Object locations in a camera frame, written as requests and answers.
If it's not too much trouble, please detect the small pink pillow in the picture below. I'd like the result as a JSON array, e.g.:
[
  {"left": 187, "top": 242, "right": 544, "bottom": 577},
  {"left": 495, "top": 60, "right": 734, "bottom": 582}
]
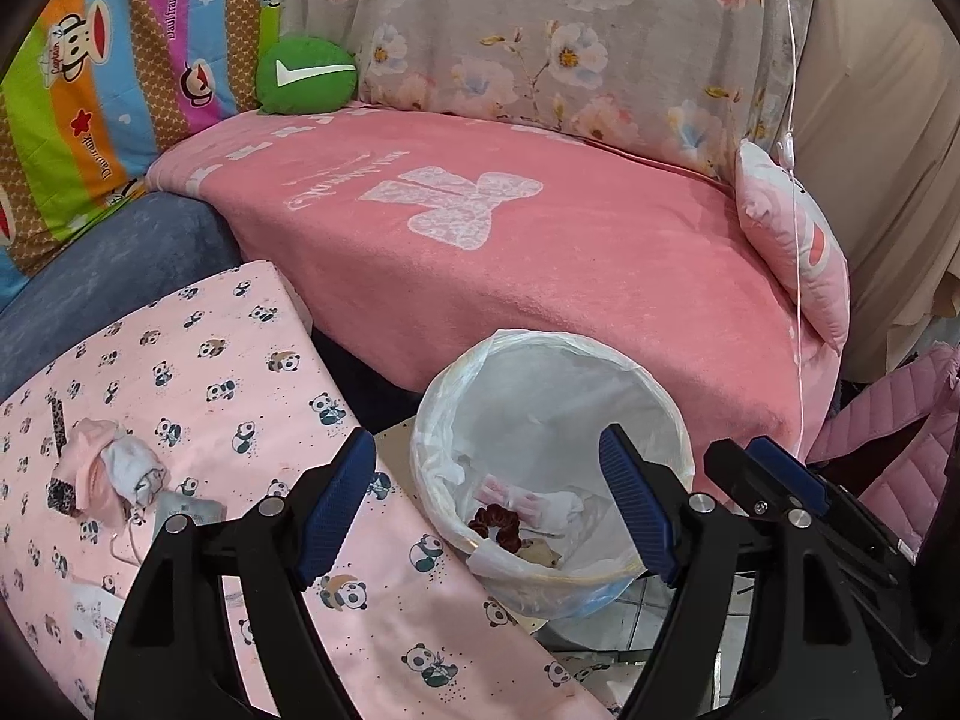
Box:
[{"left": 734, "top": 140, "right": 851, "bottom": 353}]

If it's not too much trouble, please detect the pink towel blanket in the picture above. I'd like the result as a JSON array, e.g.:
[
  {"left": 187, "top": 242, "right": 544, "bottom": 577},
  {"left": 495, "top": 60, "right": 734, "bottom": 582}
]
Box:
[{"left": 148, "top": 107, "right": 839, "bottom": 452}]

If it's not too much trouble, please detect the white lined trash bin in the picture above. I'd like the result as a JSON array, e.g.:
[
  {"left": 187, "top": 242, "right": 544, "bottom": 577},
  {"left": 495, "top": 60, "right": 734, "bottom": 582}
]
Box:
[{"left": 410, "top": 330, "right": 695, "bottom": 619}]

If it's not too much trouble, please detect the leopard print hair band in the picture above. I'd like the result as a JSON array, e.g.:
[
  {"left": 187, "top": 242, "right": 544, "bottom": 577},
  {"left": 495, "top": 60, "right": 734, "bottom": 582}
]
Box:
[{"left": 45, "top": 395, "right": 82, "bottom": 517}]

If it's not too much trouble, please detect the blue grey mattress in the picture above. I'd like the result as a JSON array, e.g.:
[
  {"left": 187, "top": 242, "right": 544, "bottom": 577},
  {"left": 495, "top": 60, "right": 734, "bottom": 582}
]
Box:
[{"left": 2, "top": 192, "right": 241, "bottom": 397}]

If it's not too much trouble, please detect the white folded sock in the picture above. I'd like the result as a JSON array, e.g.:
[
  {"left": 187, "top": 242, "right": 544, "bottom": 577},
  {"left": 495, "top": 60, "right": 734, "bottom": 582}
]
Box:
[{"left": 101, "top": 434, "right": 166, "bottom": 507}]

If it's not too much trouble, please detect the pink panda print sheet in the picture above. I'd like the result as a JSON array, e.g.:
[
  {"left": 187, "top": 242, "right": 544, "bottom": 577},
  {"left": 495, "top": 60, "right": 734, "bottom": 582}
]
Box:
[{"left": 2, "top": 262, "right": 604, "bottom": 718}]

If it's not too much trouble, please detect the dark red velvet scrunchie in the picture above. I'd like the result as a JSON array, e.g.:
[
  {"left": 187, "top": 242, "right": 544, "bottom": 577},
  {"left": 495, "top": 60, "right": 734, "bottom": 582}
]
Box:
[{"left": 467, "top": 504, "right": 523, "bottom": 554}]

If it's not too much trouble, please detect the beige curtain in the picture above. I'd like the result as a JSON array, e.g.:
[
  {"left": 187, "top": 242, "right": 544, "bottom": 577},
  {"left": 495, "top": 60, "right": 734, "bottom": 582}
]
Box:
[{"left": 796, "top": 0, "right": 958, "bottom": 382}]

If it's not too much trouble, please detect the grey floral pillow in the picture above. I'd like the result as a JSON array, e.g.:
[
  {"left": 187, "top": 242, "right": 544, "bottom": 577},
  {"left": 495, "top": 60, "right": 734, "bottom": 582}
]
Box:
[{"left": 280, "top": 0, "right": 814, "bottom": 181}]

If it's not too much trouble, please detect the beige knotted stocking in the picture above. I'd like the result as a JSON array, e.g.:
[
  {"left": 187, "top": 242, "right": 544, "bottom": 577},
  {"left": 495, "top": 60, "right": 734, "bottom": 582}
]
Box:
[{"left": 517, "top": 538, "right": 562, "bottom": 569}]

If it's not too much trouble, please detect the green checkmark cushion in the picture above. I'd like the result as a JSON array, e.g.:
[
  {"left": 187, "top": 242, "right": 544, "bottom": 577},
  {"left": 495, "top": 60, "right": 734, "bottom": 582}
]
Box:
[{"left": 256, "top": 36, "right": 358, "bottom": 115}]

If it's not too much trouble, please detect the white thin cable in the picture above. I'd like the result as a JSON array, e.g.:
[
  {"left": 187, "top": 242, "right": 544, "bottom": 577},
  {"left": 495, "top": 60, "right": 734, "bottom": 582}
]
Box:
[{"left": 774, "top": 0, "right": 811, "bottom": 458}]

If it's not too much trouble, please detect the grey velvet pouch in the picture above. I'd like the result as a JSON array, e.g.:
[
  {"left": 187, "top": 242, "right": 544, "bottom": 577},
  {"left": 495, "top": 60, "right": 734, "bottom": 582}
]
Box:
[{"left": 153, "top": 491, "right": 226, "bottom": 536}]

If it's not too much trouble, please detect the pink quilted bag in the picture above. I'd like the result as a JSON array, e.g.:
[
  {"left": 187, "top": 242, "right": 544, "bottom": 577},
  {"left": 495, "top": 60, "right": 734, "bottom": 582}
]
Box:
[{"left": 807, "top": 343, "right": 958, "bottom": 554}]

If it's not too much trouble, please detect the colourful monkey print quilt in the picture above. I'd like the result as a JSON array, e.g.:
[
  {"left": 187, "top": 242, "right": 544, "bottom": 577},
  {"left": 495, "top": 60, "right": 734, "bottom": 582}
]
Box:
[{"left": 2, "top": 0, "right": 280, "bottom": 301}]

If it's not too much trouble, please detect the white hotel paper bag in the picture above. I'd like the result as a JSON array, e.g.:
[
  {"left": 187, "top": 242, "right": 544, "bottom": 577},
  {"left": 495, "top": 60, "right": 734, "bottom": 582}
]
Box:
[{"left": 70, "top": 582, "right": 124, "bottom": 645}]

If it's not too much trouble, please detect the pink white trash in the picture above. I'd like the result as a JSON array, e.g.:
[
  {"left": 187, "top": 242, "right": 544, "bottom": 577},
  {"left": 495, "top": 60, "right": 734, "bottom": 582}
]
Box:
[{"left": 475, "top": 475, "right": 584, "bottom": 535}]

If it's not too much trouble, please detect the pink cleaning cloth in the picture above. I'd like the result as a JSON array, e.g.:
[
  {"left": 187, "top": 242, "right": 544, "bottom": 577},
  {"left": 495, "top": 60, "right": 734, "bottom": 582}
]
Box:
[{"left": 64, "top": 419, "right": 127, "bottom": 530}]

